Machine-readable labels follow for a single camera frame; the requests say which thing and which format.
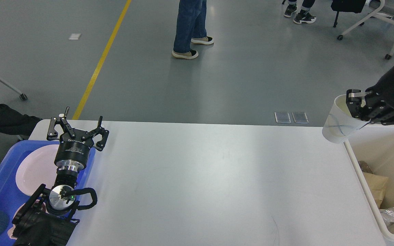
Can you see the brown paper bag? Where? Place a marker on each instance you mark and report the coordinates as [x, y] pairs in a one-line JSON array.
[[377, 185]]

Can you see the cream plastic bin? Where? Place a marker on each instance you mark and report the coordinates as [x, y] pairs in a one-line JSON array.
[[374, 144]]

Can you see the person in dark sneakers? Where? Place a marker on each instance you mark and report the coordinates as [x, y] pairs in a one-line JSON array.
[[303, 16]]

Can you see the blue plastic tray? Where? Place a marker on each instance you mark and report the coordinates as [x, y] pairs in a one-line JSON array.
[[11, 198]]

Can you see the pink plate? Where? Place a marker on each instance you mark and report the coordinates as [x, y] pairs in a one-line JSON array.
[[36, 169]]

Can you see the person in black trousers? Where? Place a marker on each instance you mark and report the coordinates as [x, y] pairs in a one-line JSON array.
[[13, 122]]

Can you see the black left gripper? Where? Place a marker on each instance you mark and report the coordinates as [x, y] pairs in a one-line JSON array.
[[72, 152]]

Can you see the person in blue jeans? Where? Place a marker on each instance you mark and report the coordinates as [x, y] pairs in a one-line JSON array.
[[190, 28]]

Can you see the grey trash in bin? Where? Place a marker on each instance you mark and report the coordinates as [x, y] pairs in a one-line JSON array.
[[365, 167]]

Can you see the floor socket plate left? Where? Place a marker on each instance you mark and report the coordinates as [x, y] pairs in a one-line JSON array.
[[282, 117]]

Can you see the floor socket plate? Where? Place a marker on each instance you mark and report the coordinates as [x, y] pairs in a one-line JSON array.
[[282, 117], [300, 117]]

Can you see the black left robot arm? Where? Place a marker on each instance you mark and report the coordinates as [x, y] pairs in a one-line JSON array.
[[46, 219]]

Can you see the floor socket plate right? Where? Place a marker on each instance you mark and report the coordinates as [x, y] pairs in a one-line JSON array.
[[300, 117]]

